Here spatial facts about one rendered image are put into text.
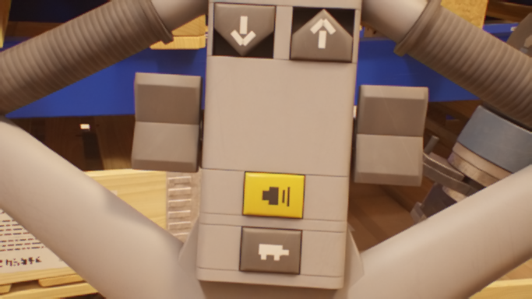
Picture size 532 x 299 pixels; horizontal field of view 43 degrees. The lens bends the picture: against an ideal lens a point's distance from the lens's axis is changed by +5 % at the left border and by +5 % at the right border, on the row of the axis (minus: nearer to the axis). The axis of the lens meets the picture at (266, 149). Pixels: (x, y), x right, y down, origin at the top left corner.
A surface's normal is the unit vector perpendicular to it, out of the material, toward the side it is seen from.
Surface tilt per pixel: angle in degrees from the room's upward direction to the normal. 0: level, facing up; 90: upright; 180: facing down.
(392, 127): 91
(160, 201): 90
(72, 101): 90
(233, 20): 74
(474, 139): 67
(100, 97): 90
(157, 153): 57
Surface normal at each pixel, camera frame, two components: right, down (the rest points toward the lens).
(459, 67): -0.33, 0.52
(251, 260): -0.04, 0.06
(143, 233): 0.21, -0.29
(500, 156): -0.33, 0.09
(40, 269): 0.29, 0.33
